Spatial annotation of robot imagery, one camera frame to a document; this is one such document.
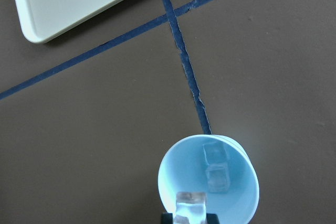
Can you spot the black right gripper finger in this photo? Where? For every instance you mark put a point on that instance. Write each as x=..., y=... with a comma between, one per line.
x=167, y=218

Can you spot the clear ice cube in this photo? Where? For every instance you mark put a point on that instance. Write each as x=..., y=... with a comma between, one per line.
x=190, y=208

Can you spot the light blue plastic cup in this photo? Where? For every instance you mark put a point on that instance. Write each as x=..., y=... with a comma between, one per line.
x=183, y=168

